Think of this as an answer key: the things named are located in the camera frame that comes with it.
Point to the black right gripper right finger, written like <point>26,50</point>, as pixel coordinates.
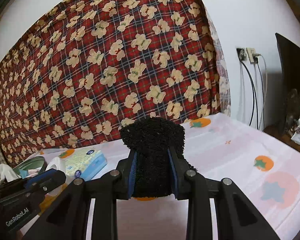
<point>236,215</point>

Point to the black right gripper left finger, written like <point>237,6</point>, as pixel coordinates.
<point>88,206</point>

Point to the white knit work glove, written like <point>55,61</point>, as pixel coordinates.
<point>7,173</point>

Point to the black fuzzy cloth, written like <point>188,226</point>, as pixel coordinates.
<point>157,162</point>

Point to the teal blue cloth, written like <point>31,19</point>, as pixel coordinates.
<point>23,173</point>

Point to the yellow round tin lid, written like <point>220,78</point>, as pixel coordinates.
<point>50,197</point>

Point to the pink folded cloth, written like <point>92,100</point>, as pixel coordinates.
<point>33,172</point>

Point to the round metal tin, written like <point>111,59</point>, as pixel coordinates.
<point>37,162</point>

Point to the yellow blue tissue box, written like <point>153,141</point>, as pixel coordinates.
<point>83,162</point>

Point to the white toilet paper roll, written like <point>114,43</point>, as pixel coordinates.
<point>58,164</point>

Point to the cluttered side table items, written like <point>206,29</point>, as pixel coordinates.
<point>293,115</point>

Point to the black television screen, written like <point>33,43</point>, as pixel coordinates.
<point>289,54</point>

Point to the red plaid teddy bear blanket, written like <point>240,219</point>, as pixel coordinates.
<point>88,68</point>

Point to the white wall power outlet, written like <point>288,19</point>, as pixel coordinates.
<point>249,54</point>

